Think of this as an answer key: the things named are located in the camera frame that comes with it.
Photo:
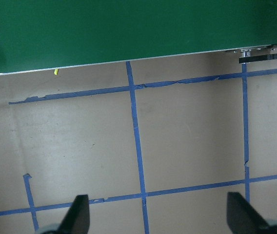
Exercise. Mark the green conveyor belt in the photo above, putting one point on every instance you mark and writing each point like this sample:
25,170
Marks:
128,26

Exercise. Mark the tiny yellow scrap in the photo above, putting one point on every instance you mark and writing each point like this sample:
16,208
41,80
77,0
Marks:
55,71

